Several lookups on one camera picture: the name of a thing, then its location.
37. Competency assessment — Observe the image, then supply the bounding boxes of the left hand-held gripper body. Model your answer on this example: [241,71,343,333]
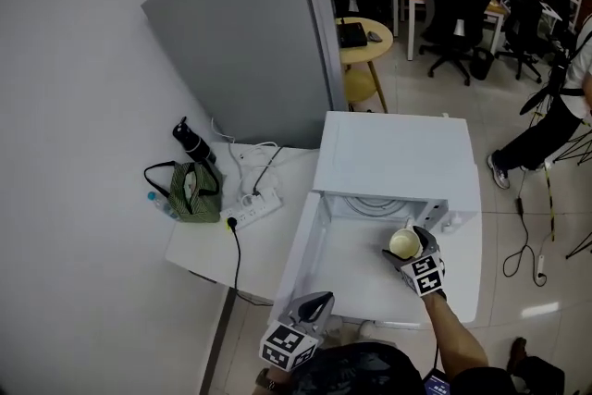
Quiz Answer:
[259,295,324,373]

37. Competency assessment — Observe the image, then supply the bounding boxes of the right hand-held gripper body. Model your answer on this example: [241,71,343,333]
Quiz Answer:
[400,251,448,300]

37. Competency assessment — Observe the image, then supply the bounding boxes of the person's left forearm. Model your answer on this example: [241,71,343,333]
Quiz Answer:
[253,364,293,395]

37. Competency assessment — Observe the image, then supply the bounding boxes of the person's right forearm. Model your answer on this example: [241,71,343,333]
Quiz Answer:
[422,290,490,379]

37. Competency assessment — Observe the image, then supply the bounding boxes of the dark wristwatch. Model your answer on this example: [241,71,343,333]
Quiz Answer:
[254,366,279,392]

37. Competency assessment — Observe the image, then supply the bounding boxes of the person's dark shirt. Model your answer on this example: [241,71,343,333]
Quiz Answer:
[290,339,427,395]

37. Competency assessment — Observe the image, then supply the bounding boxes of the blue badge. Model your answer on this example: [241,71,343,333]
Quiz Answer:
[422,371,453,395]

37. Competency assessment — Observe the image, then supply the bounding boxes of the small white floor power strip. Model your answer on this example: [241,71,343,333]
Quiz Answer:
[535,253,549,287]

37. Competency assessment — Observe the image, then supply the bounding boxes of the person's brown shoe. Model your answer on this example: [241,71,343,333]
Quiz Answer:
[507,336,529,374]

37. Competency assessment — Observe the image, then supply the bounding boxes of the yellow black striped pole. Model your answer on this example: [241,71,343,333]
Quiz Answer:
[542,160,557,243]

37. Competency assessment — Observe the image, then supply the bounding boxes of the green striped lunch bag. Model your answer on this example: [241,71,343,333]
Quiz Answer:
[143,160,224,225]

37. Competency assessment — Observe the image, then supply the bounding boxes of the yellow stool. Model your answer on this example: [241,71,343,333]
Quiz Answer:
[343,68,378,105]

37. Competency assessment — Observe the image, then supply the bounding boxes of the clear bottle with blue cap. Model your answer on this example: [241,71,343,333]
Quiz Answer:
[146,191,182,221]

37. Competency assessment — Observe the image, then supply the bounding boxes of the black waste bin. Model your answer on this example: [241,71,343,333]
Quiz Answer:
[469,46,496,82]

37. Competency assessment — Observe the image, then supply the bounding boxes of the black water bottle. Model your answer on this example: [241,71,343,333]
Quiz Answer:
[171,116,217,166]

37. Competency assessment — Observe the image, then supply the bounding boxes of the round wooden side table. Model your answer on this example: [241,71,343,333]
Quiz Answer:
[338,16,395,115]

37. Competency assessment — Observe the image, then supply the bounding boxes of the black flat device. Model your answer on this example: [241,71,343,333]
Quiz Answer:
[336,18,369,49]

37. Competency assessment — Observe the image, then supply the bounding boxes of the black office chair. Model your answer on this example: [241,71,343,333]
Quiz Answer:
[494,0,563,85]
[417,0,495,87]

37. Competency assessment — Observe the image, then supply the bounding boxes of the grey refrigerator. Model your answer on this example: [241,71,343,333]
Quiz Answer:
[141,0,349,150]

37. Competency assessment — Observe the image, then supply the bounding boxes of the black plug with cable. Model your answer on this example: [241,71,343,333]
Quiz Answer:
[226,216,275,307]

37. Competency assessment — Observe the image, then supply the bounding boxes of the black floor cable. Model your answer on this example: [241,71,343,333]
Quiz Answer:
[502,169,541,279]

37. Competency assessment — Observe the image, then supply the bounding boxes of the dark grey cable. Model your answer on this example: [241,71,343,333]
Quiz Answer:
[252,145,285,198]

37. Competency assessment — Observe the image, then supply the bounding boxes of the white cables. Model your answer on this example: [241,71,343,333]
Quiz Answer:
[210,117,284,205]

